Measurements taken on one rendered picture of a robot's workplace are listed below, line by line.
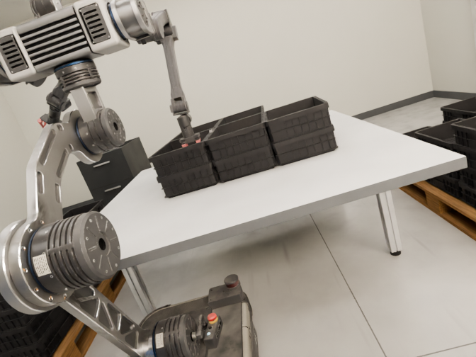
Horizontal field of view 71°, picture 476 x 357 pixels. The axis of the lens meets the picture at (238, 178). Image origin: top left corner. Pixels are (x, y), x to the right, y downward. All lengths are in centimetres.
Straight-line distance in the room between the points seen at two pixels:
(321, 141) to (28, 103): 493
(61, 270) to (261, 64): 448
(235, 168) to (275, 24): 369
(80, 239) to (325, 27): 475
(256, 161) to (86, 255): 99
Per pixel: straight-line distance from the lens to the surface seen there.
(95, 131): 126
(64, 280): 90
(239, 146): 161
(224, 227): 116
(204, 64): 507
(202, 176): 167
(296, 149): 162
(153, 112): 522
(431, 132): 249
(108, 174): 334
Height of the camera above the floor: 116
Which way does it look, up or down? 16 degrees down
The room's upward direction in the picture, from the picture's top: 19 degrees counter-clockwise
